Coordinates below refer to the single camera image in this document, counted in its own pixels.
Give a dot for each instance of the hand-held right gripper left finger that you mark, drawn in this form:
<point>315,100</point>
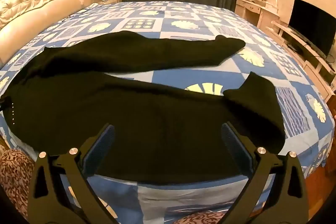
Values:
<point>101,146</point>

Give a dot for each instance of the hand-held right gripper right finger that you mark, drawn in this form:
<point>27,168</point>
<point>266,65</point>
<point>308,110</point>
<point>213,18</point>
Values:
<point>235,148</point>

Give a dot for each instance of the black pants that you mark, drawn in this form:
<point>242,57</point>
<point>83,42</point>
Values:
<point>131,121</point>

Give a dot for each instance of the blue patterned bed blanket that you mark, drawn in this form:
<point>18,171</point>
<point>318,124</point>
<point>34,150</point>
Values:
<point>288,77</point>

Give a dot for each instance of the brown patterned garment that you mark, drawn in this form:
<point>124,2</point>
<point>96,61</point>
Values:
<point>15,174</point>

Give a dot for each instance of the white television stand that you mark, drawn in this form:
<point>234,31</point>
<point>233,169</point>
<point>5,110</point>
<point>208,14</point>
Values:
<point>309,56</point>

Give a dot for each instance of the white dressing table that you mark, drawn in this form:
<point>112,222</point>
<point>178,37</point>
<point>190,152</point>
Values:
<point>249,10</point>

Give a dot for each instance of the cream tufted headboard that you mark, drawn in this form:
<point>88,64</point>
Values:
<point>39,3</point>

